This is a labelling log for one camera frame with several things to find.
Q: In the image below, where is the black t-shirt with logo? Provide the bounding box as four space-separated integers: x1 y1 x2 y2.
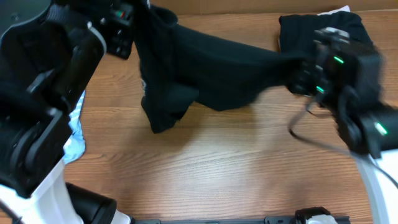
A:
133 1 305 133

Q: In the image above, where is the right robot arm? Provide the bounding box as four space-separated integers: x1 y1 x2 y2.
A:
288 27 397 223

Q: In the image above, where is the folded beige garment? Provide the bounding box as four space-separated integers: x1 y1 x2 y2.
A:
318 5 351 16

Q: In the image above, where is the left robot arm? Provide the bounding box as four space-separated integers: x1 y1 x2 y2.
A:
1 0 134 223

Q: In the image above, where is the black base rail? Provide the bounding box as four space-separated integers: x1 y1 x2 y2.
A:
134 207 351 224

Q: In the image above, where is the light blue printed t-shirt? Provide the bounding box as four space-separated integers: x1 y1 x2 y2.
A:
63 91 86 164

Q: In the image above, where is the folded black garment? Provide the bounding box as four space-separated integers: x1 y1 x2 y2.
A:
279 11 373 55

